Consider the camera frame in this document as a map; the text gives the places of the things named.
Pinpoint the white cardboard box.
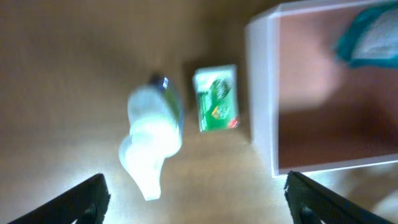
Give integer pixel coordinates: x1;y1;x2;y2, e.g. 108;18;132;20
245;1;397;177

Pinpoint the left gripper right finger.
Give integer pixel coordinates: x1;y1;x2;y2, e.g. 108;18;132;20
284;171;389;224

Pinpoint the teal mouthwash bottle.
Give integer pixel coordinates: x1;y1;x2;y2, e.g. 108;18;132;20
335;1;397;68

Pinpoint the green Dettol soap box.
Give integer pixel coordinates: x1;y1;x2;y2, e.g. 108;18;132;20
192;64;239;133

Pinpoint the clear dark liquid bottle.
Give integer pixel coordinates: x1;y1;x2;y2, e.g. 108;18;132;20
119;73;185;201

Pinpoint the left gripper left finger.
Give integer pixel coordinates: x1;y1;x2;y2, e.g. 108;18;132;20
9;173;111;224

